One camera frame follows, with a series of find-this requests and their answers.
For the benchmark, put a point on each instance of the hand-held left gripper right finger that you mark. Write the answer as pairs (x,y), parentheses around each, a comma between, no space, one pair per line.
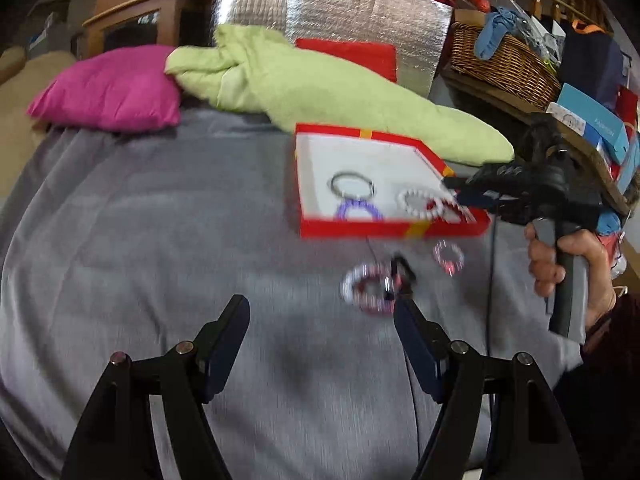
(420,355)

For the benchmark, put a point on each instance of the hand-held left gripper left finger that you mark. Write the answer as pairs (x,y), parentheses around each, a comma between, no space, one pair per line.
(225,355)

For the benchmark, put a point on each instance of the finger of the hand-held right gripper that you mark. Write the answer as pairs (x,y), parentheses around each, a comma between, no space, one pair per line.
(485,177)
(482,199)

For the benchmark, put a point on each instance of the red cardboard box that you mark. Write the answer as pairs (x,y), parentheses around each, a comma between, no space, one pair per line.
(320,160)

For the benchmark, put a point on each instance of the person's right forearm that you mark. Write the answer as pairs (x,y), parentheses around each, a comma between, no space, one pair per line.
(610,390)

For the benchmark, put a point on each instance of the person's right hand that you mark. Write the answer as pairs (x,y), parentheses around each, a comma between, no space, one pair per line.
(597,270)

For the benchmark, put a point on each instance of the wooden shelf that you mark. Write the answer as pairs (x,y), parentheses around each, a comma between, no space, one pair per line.
(500,97)

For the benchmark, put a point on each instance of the blue cardboard box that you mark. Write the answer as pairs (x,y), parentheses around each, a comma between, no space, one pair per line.
(590,110)

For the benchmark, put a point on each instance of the wicker basket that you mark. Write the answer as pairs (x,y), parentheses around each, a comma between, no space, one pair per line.
(505,70)

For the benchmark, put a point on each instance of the navy bag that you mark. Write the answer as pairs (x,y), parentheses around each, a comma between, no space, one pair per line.
(590,55)

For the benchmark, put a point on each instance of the grey bed blanket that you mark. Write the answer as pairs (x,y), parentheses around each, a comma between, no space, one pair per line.
(175,220)

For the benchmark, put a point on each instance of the blue cloth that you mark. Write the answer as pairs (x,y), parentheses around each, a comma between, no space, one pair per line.
(492,32)

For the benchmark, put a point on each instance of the silver metal bangle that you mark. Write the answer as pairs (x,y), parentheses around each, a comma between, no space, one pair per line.
(332,182)

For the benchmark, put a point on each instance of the red cushion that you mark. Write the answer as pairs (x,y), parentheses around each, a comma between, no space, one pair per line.
(350,57)

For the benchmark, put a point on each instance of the light green blanket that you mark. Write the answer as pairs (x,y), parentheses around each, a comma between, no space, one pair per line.
(300,80)

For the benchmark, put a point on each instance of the silver foil panel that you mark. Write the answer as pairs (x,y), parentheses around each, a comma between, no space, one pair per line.
(340,5)

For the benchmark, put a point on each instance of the magenta pillow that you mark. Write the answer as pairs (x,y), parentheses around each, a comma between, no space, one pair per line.
(110,87)

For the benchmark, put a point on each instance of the beige sofa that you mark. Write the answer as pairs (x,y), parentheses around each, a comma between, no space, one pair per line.
(15,110)

